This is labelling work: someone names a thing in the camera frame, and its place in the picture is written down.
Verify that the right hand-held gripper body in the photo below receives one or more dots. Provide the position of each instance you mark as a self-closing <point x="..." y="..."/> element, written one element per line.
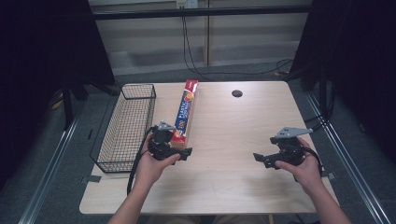
<point x="289" y="151"/>

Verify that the long plastic wrap box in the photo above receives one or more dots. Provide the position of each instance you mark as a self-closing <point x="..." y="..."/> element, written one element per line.
<point x="185" y="112"/>

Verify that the black horizontal bar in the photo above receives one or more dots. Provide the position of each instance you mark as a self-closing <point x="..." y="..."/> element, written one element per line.
<point x="199" y="12"/>

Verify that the metal floor rail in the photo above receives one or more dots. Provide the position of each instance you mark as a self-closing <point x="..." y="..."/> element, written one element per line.
<point x="46" y="174"/>
<point x="348" y="161"/>

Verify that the white wall outlet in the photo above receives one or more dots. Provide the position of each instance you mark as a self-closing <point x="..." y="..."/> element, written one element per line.
<point x="186" y="3"/>

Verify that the black curtain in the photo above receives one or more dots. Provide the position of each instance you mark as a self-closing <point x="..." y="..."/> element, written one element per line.
<point x="358" y="62"/>
<point x="43" y="62"/>

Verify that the person's left hand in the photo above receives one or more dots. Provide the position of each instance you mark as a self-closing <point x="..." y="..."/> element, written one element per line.
<point x="149" y="168"/>

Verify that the person's right hand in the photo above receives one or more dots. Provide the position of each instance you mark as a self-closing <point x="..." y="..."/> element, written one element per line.
<point x="306" y="174"/>

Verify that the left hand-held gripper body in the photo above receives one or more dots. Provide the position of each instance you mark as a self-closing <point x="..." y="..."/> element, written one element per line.
<point x="160" y="146"/>

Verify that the grey tape piece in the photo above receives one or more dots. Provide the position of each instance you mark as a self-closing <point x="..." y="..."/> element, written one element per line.
<point x="92" y="179"/>
<point x="330" y="175"/>

